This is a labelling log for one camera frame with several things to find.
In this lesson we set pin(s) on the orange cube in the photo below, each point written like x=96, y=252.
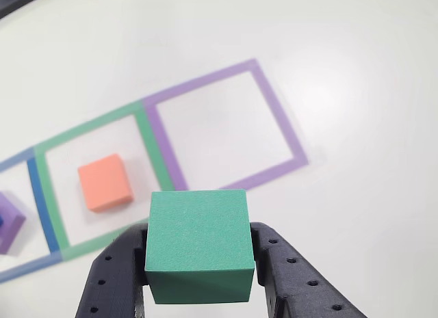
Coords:
x=102, y=183

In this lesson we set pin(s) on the green cube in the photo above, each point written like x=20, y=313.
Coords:
x=198, y=229

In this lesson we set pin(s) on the large purple cube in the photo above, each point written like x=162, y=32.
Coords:
x=12, y=219

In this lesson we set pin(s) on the black power strip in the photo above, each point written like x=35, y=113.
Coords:
x=17, y=0

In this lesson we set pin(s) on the blue square frame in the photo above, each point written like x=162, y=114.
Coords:
x=41, y=201

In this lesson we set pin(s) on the green square frame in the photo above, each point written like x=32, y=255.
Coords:
x=152, y=143

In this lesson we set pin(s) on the purple square frame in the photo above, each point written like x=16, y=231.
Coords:
x=273, y=106

